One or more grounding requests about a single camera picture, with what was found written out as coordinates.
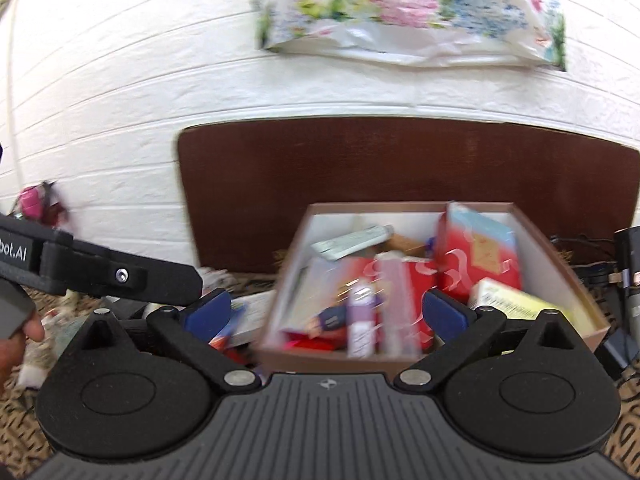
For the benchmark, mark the clear plastic case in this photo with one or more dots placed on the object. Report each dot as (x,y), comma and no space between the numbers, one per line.
(397,310)

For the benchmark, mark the yellow medicine box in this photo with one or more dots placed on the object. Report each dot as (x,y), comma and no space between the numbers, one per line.
(515,302)

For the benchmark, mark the letter-print blanket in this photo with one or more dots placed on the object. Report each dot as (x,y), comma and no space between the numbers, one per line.
(15,425)

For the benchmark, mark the floral plastic bag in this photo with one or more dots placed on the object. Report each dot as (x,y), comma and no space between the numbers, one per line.
(400,5)

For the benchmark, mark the red box with white swirls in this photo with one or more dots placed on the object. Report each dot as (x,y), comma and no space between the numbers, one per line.
(400,285)

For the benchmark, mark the white flat box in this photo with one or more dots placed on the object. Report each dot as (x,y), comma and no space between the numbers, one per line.
(252,312)

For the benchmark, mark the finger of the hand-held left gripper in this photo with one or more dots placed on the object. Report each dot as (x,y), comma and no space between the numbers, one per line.
(130,277)

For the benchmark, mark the pink bottle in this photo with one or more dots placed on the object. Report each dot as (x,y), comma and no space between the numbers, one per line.
(31,201)

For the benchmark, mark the purple tube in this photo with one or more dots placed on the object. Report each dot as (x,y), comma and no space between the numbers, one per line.
(362,317)

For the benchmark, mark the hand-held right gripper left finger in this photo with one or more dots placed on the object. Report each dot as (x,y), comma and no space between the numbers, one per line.
(207,312)

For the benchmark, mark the brown wooden headboard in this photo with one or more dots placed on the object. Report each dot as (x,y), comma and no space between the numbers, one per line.
(240,195)

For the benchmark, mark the person's left hand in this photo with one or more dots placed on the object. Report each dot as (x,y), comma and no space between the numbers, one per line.
(12,355)

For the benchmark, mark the white squeeze tube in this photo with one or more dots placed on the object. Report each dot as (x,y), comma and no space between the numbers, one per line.
(350,242)

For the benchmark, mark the tan cardboard box container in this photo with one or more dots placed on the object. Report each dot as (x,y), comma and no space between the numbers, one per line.
(300,340)

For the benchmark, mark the red box with pastel panel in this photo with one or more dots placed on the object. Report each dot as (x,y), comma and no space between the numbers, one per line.
(477,247)

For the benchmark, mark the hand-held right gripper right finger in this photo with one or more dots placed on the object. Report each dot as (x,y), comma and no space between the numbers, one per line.
(442,312)

